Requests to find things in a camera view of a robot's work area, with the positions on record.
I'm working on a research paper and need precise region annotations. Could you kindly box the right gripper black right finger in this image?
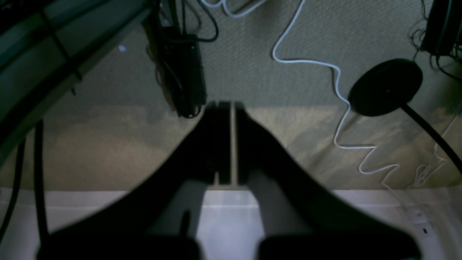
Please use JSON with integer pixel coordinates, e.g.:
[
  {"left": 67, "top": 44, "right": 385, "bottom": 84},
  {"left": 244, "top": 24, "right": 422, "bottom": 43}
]
[{"left": 235, "top": 103, "right": 422, "bottom": 260}]

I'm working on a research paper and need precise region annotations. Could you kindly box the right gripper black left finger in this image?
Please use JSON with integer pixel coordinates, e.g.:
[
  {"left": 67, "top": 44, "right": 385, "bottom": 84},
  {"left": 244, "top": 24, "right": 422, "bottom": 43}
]
[{"left": 38, "top": 102, "right": 231, "bottom": 260}]

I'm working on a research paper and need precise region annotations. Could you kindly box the black round stand base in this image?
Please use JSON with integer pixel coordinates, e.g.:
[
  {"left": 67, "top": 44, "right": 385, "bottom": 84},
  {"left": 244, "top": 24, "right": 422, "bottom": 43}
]
[{"left": 348, "top": 58, "right": 462, "bottom": 171}]

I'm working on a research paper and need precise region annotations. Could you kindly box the white cable on floor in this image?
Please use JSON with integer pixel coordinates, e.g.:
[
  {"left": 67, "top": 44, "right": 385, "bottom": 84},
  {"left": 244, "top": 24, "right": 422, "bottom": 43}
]
[{"left": 201, "top": 0, "right": 448, "bottom": 190}]

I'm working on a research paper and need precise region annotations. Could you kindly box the black power adapter with cables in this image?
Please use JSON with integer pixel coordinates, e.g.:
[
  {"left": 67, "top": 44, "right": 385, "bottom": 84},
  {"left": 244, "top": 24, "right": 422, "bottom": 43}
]
[{"left": 147, "top": 0, "right": 219, "bottom": 119}]

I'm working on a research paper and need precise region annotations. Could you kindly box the metal table frame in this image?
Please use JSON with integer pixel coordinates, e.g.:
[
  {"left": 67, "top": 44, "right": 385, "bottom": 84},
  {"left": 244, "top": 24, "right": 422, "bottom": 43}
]
[{"left": 1, "top": 0, "right": 152, "bottom": 165}]

